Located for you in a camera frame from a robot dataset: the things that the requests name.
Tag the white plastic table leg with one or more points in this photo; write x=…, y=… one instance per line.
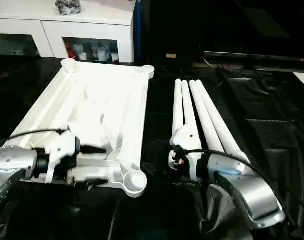
x=189, y=110
x=179, y=105
x=222, y=120
x=207, y=115

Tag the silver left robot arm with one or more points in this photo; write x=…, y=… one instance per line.
x=12, y=160

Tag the small white cup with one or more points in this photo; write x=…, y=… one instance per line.
x=115, y=57

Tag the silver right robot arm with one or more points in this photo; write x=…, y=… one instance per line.
x=254, y=190

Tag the dark bag of parts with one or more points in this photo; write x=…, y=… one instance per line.
x=67, y=6

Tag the white plastic table top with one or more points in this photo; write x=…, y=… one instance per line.
x=104, y=100

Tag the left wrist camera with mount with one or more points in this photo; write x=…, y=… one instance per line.
x=64, y=145

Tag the long black bar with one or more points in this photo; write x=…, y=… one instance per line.
x=254, y=58

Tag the white glass-door cabinet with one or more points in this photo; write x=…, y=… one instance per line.
x=92, y=27

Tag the black glossy mat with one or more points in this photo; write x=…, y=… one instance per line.
x=267, y=150

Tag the small tan label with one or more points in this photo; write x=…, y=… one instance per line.
x=171, y=55

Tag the large dark screen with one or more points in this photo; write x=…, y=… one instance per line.
x=217, y=25

